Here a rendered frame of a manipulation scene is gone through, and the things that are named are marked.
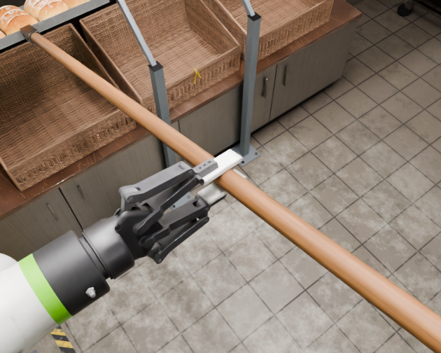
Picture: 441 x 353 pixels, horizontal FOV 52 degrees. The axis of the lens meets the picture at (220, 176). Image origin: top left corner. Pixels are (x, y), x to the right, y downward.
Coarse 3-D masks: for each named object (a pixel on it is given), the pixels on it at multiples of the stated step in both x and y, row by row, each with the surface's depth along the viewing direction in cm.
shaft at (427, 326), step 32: (64, 64) 107; (160, 128) 75; (192, 160) 67; (256, 192) 58; (288, 224) 53; (320, 256) 49; (352, 256) 48; (352, 288) 47; (384, 288) 44; (416, 320) 41
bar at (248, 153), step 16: (128, 16) 163; (256, 16) 184; (256, 32) 189; (144, 48) 167; (256, 48) 197; (160, 64) 169; (256, 64) 206; (160, 80) 172; (160, 96) 179; (160, 112) 186; (240, 144) 257
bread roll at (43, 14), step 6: (42, 6) 138; (48, 6) 137; (54, 6) 137; (60, 6) 138; (66, 6) 140; (42, 12) 137; (48, 12) 137; (54, 12) 137; (60, 12) 138; (42, 18) 137
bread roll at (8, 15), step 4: (8, 12) 139; (12, 12) 139; (16, 12) 140; (20, 12) 140; (24, 12) 141; (4, 16) 139; (8, 16) 139; (12, 16) 139; (0, 20) 139; (4, 20) 139; (0, 24) 139; (4, 24) 139; (0, 28) 141; (4, 28) 139
